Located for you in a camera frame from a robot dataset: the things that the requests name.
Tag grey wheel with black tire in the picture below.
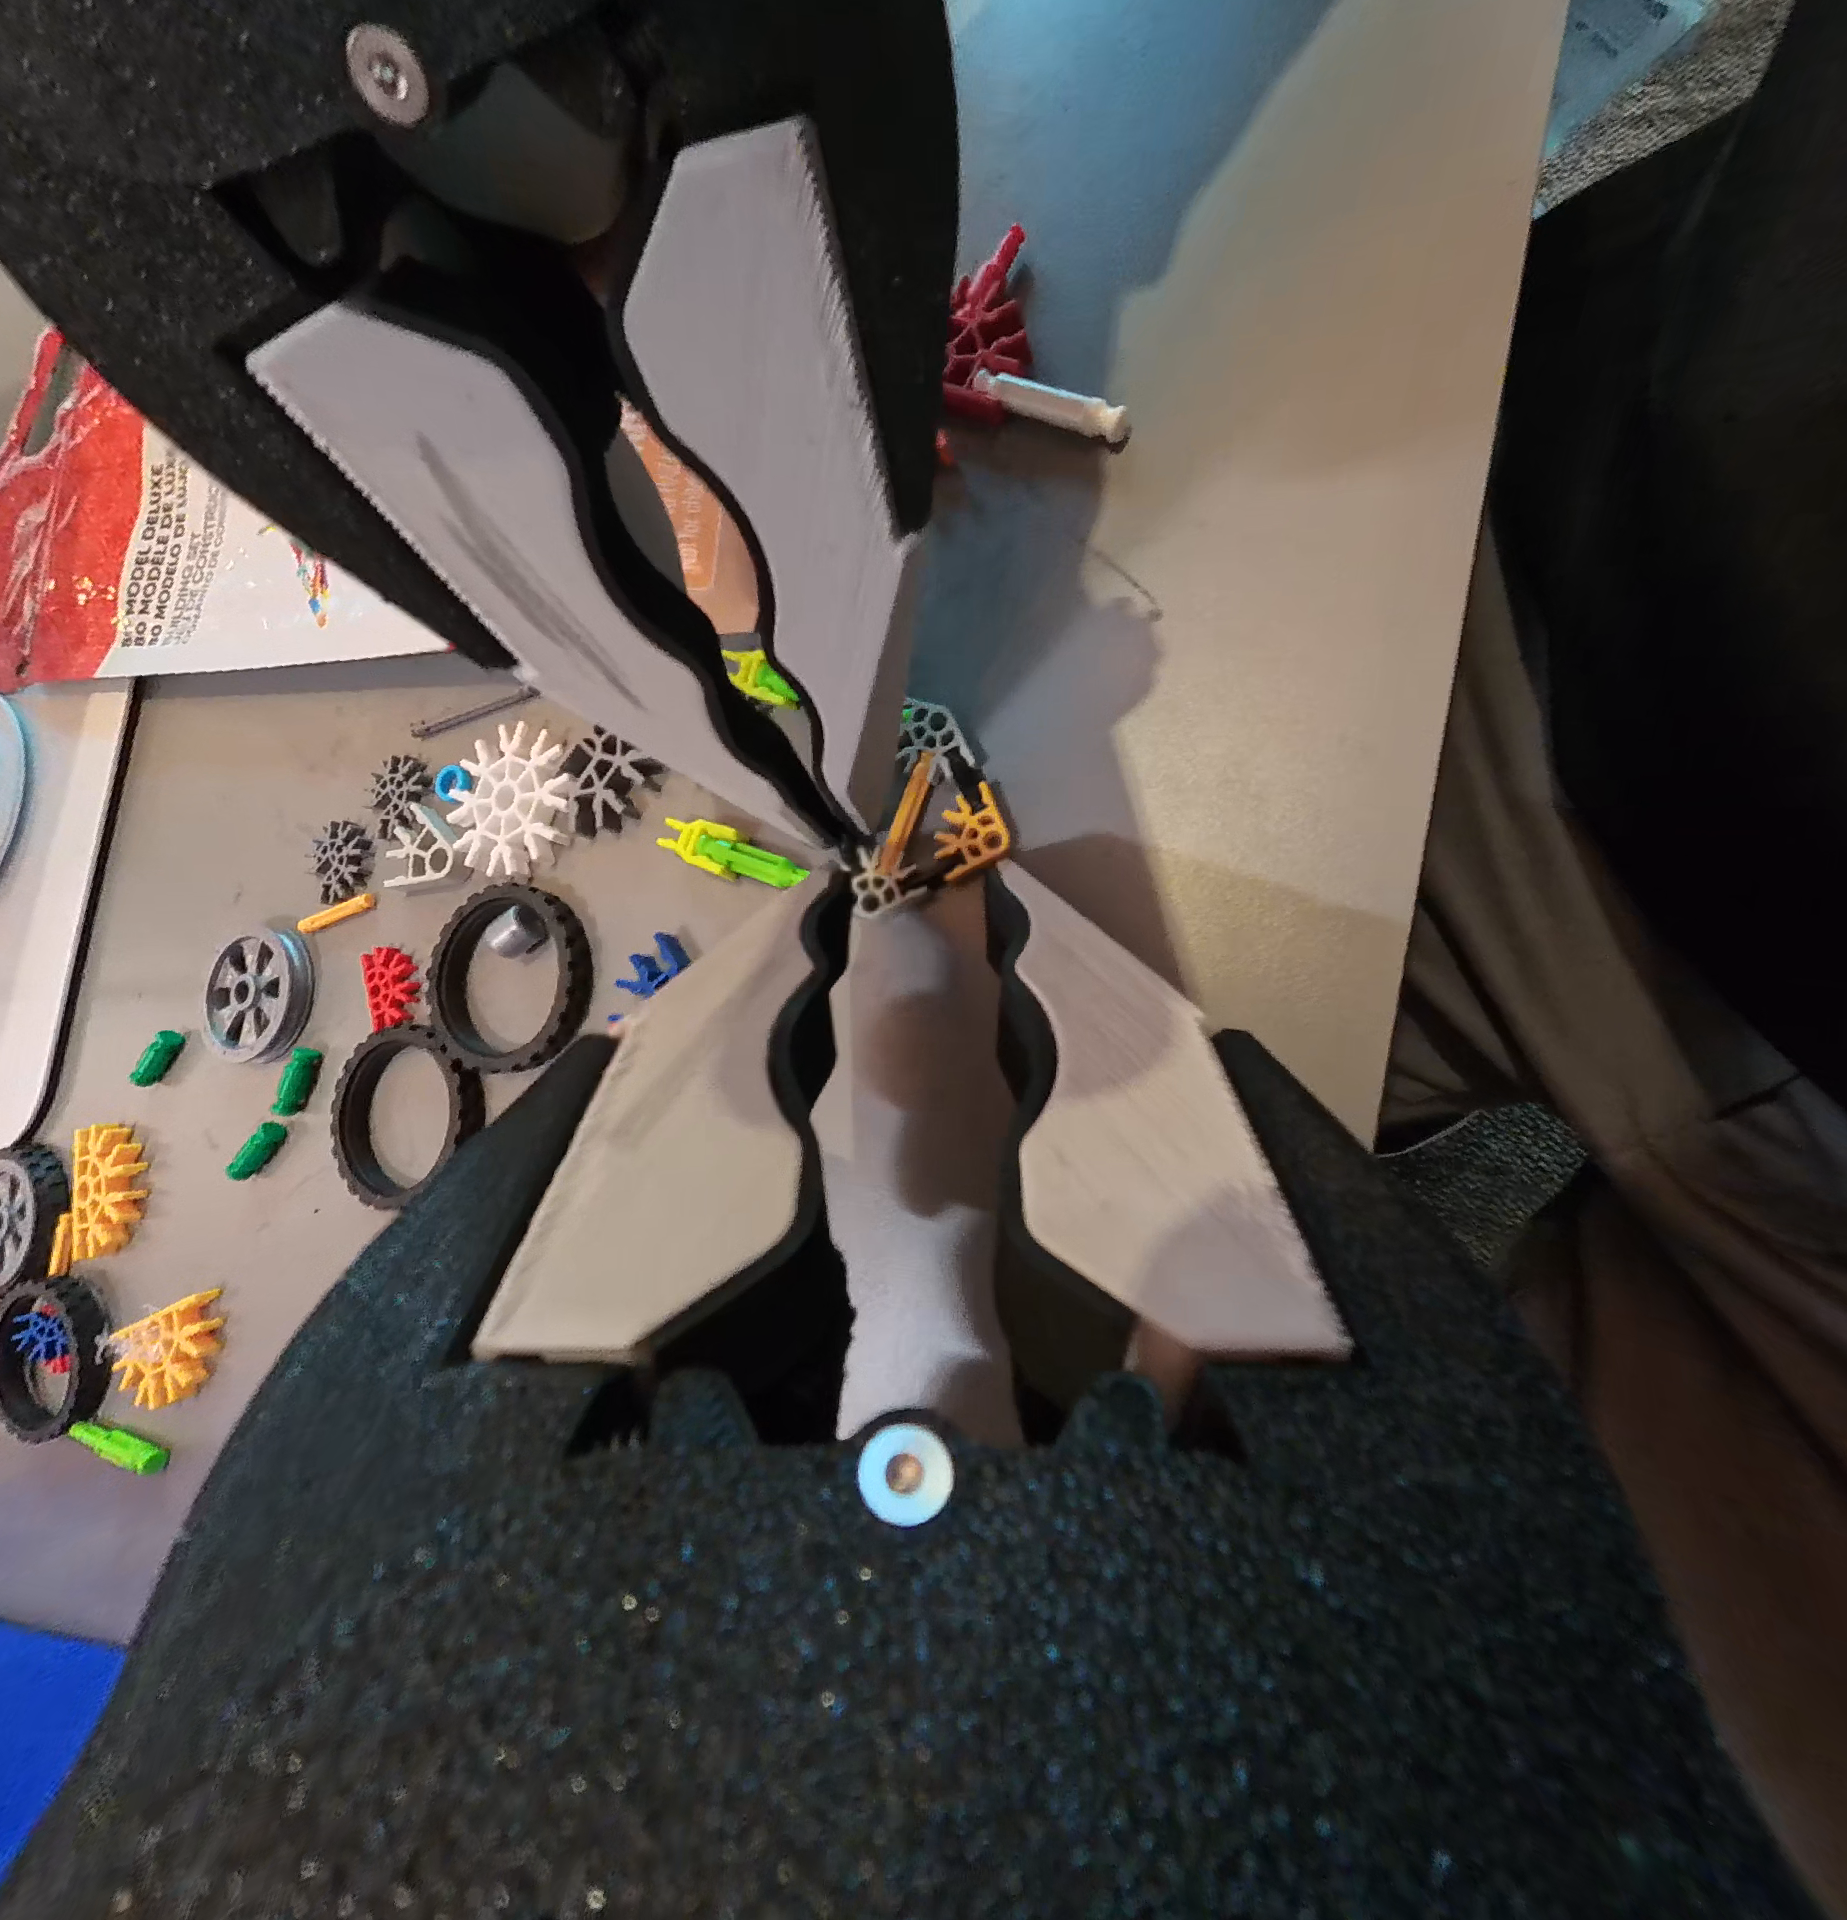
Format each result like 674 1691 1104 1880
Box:
0 1142 78 1300

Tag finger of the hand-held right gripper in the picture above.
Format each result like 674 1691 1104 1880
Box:
608 115 932 842
246 288 858 854

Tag yellow grey connector rod assembly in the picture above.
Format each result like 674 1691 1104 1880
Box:
848 695 1016 919

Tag person's beige trousers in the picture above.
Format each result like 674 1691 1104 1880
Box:
1380 524 1847 1920

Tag white tray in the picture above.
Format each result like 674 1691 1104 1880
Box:
0 673 138 1149

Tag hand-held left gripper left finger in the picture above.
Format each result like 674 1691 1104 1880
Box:
470 866 858 1367

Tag white rod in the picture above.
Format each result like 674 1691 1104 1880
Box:
972 370 1136 447

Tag person's black garment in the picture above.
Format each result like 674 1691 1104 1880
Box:
1478 0 1847 1098

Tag white snowflake connector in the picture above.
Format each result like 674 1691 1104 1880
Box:
446 720 580 880

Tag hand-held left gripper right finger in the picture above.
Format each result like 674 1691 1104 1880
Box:
990 870 1356 1367

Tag yellow fan connector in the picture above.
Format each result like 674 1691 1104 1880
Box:
46 1122 152 1278

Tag instruction booklet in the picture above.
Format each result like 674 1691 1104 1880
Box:
0 325 460 695

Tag black rubber tire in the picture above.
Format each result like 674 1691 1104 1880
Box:
428 883 596 1074
330 1033 488 1209

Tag yellow connector with clear connector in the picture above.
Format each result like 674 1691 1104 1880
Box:
106 1285 228 1412

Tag grey wheel hub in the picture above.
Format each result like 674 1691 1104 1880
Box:
204 922 326 1067

